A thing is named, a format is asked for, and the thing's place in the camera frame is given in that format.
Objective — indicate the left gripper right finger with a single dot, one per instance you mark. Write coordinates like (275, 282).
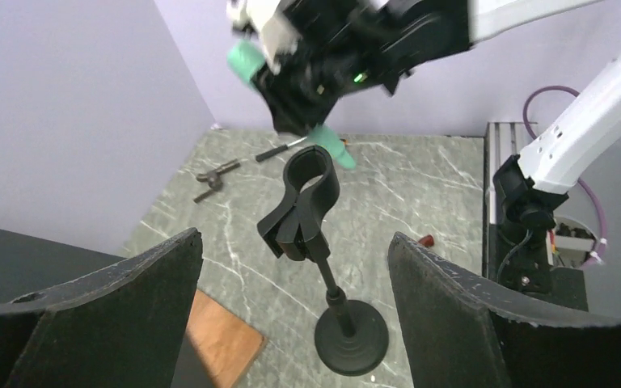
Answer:
(463, 330)

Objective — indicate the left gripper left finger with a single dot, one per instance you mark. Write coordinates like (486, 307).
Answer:
(119, 326)

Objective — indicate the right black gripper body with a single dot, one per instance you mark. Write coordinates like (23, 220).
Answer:
(341, 50)

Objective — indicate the teal green microphone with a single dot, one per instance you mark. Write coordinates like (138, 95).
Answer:
(290, 112)

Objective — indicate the black round base mic stand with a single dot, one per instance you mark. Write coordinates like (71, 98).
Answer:
(351, 336)

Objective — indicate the wooden board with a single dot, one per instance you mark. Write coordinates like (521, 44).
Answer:
(225, 343)

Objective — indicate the small black handled hammer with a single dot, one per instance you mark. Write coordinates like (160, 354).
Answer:
(280, 149)

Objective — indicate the blue network switch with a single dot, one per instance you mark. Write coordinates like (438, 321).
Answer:
(29, 264)

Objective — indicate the aluminium frame rail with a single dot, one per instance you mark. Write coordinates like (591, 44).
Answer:
(502, 139)

